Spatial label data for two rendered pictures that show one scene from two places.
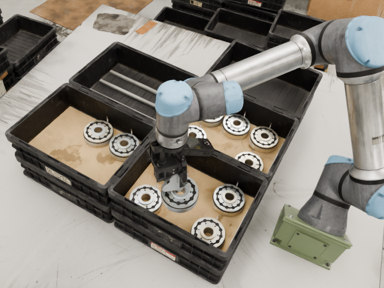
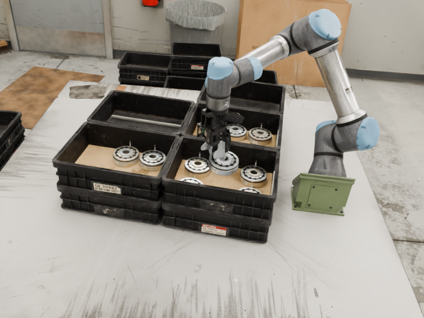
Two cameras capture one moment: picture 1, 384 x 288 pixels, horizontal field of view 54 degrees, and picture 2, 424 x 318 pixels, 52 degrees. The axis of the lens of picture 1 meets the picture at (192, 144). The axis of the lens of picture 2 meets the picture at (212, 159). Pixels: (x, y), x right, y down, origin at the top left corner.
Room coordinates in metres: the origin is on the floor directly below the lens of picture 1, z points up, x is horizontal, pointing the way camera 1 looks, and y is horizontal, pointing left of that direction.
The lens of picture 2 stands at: (-0.59, 0.39, 1.85)
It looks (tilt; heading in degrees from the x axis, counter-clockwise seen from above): 35 degrees down; 344
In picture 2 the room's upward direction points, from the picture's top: 5 degrees clockwise
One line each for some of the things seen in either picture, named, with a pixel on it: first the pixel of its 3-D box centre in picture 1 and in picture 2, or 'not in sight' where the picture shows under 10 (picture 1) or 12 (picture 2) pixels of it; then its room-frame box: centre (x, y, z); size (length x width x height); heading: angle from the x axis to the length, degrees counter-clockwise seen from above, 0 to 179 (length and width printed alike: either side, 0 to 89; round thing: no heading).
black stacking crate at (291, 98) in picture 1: (260, 87); (241, 105); (1.18, -0.25, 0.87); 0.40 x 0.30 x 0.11; 67
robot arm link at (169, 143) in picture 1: (172, 133); (218, 101); (0.57, 0.05, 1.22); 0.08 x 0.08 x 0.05
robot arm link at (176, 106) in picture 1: (175, 108); (220, 77); (0.58, 0.05, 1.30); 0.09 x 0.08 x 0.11; 116
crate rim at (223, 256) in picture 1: (190, 187); (224, 166); (0.63, -0.01, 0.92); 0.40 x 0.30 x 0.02; 67
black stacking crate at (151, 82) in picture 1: (136, 91); (144, 122); (1.06, 0.24, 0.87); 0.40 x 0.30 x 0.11; 67
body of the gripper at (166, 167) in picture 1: (168, 154); (214, 123); (0.57, 0.06, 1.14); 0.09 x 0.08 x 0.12; 120
